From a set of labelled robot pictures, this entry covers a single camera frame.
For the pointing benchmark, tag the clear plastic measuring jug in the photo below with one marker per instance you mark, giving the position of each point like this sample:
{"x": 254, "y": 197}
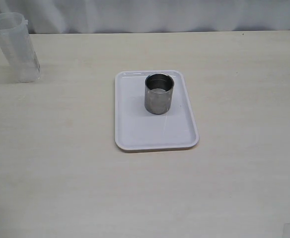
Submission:
{"x": 17, "y": 47}

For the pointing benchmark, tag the white backdrop curtain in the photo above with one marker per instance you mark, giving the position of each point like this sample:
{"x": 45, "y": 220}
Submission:
{"x": 142, "y": 16}

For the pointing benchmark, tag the stainless steel cup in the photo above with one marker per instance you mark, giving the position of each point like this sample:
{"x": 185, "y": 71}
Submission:
{"x": 158, "y": 93}

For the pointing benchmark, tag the white rectangular plastic tray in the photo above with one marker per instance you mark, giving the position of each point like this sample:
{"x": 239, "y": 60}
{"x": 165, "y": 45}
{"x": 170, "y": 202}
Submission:
{"x": 136, "y": 129}

